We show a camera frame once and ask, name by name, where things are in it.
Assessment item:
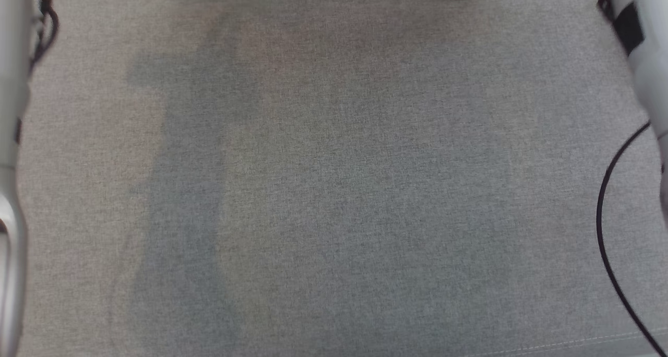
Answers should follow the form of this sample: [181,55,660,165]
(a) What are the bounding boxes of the grey fabric sofa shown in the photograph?
[0,0,668,357]

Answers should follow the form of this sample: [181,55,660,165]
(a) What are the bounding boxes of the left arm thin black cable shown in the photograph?
[29,0,59,76]

